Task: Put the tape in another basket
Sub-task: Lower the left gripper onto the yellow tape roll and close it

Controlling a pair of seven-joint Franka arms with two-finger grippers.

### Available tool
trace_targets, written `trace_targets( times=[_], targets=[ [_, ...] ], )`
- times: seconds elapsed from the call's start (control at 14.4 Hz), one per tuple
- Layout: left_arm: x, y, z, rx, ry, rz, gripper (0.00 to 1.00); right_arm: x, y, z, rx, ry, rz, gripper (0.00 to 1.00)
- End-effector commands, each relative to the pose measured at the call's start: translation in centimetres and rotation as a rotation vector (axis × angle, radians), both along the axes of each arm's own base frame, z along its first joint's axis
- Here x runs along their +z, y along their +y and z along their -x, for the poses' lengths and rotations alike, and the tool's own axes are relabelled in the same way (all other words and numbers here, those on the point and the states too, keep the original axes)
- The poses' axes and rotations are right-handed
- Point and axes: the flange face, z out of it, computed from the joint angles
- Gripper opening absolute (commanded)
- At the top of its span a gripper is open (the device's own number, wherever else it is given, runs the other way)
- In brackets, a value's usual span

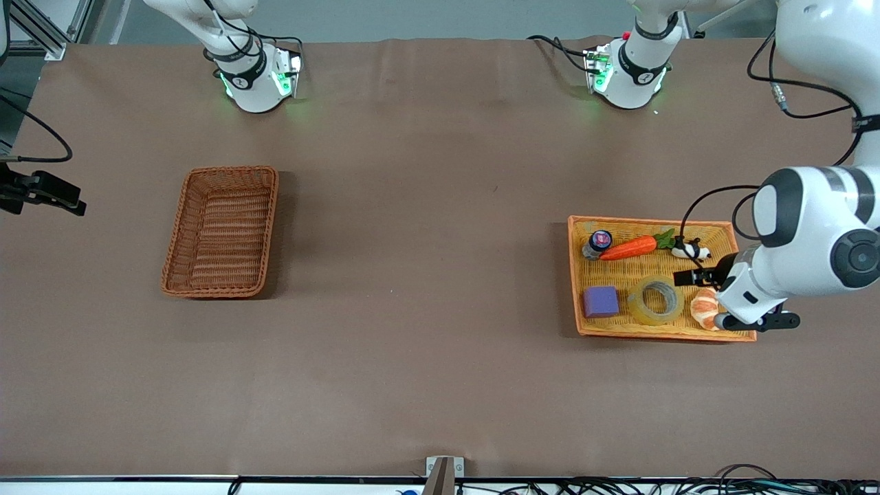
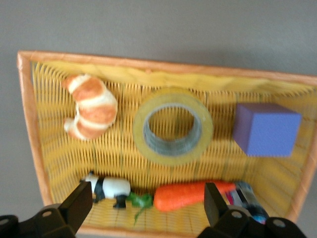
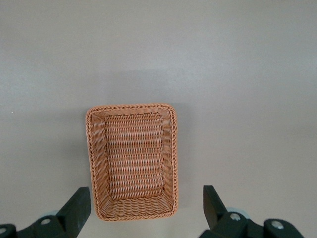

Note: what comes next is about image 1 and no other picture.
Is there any purple foam cube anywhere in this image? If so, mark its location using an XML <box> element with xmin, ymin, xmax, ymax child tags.
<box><xmin>583</xmin><ymin>285</ymin><xmax>621</xmax><ymax>319</ymax></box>

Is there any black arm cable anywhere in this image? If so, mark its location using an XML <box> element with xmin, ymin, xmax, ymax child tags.
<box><xmin>0</xmin><ymin>95</ymin><xmax>74</xmax><ymax>164</ymax></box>
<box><xmin>679</xmin><ymin>31</ymin><xmax>864</xmax><ymax>265</ymax></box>

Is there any brown table cover mat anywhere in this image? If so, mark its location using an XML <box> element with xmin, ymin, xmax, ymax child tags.
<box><xmin>0</xmin><ymin>36</ymin><xmax>880</xmax><ymax>479</ymax></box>

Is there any black base cable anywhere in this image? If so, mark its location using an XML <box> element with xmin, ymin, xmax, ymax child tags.
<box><xmin>527</xmin><ymin>34</ymin><xmax>593</xmax><ymax>75</ymax></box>
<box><xmin>203</xmin><ymin>0</ymin><xmax>305</xmax><ymax>80</ymax></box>

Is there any small bottle purple cap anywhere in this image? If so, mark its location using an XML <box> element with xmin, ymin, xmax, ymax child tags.
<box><xmin>582</xmin><ymin>230</ymin><xmax>614</xmax><ymax>261</ymax></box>

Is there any brown wicker basket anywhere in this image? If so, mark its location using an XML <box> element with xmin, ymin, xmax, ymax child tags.
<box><xmin>160</xmin><ymin>165</ymin><xmax>280</xmax><ymax>299</ymax></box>

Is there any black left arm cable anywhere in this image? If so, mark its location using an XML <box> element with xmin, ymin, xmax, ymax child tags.
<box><xmin>679</xmin><ymin>31</ymin><xmax>864</xmax><ymax>265</ymax></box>

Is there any black white panda toy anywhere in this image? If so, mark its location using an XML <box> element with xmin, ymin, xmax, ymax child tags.
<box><xmin>670</xmin><ymin>236</ymin><xmax>712</xmax><ymax>262</ymax></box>

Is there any black cable bundle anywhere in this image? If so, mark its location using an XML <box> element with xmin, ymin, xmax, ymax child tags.
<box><xmin>227</xmin><ymin>464</ymin><xmax>880</xmax><ymax>495</ymax></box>

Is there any clear yellowish tape roll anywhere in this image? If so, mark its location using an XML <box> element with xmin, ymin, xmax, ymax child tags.
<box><xmin>628</xmin><ymin>276</ymin><xmax>685</xmax><ymax>326</ymax></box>

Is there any toy croissant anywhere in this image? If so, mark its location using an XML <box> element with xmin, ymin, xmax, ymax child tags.
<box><xmin>690</xmin><ymin>287</ymin><xmax>723</xmax><ymax>332</ymax></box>

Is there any metal table edge bracket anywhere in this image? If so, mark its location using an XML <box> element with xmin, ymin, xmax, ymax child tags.
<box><xmin>426</xmin><ymin>456</ymin><xmax>465</xmax><ymax>495</ymax></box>

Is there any aluminium frame profile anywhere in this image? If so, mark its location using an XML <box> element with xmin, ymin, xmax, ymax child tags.
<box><xmin>0</xmin><ymin>0</ymin><xmax>111</xmax><ymax>61</ymax></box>

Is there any orange toy carrot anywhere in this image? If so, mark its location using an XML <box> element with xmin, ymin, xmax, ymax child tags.
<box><xmin>599</xmin><ymin>229</ymin><xmax>678</xmax><ymax>262</ymax></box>

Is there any orange yellow wicker basket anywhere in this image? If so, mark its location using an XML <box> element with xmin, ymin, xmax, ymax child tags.
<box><xmin>568</xmin><ymin>215</ymin><xmax>758</xmax><ymax>342</ymax></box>

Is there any grey metal strut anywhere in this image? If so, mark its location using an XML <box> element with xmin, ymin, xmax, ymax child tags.
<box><xmin>693</xmin><ymin>0</ymin><xmax>760</xmax><ymax>37</ymax></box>

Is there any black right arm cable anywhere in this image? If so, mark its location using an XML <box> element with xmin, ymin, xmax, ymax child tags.
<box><xmin>0</xmin><ymin>95</ymin><xmax>74</xmax><ymax>164</ymax></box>

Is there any black right base cable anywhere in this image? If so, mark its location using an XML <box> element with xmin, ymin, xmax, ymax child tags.
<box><xmin>203</xmin><ymin>0</ymin><xmax>305</xmax><ymax>80</ymax></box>

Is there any black left base cable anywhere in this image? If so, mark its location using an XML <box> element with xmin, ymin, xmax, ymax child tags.
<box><xmin>527</xmin><ymin>34</ymin><xmax>593</xmax><ymax>75</ymax></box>

